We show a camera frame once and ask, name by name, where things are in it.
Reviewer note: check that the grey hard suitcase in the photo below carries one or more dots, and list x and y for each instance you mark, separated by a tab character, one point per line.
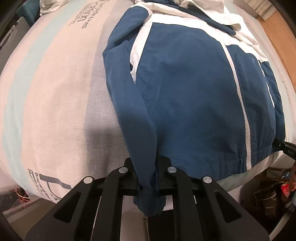
12	39

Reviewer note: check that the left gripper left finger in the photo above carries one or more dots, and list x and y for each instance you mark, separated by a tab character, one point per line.
91	210

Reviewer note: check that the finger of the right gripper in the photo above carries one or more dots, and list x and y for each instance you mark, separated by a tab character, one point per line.
283	146

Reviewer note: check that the wooden headboard panel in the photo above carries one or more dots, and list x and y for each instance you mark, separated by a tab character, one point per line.
283	41

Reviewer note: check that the blue and white hooded jacket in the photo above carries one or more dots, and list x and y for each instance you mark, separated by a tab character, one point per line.
189	81

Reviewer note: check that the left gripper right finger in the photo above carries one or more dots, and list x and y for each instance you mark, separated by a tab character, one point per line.
202	210

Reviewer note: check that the cream crumpled garment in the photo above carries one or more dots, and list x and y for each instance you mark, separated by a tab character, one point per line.
49	6

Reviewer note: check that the striped bed mattress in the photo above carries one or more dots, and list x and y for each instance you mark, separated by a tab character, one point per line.
58	122

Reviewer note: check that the beige right curtain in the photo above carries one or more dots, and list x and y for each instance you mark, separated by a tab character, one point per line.
264	8

